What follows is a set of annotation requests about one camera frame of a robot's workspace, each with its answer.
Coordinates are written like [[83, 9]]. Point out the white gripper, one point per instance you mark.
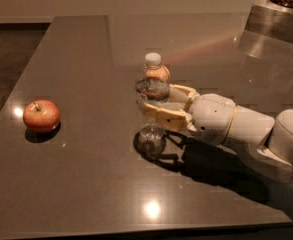
[[213, 114]]

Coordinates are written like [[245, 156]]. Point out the clear plastic water bottle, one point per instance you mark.
[[150, 139]]

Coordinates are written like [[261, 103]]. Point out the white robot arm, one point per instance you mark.
[[263, 143]]

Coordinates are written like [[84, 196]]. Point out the orange fruit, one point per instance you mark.
[[161, 72]]

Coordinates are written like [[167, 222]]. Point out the metal box stand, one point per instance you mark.
[[269, 19]]

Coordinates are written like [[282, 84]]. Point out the red apple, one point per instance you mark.
[[41, 116]]

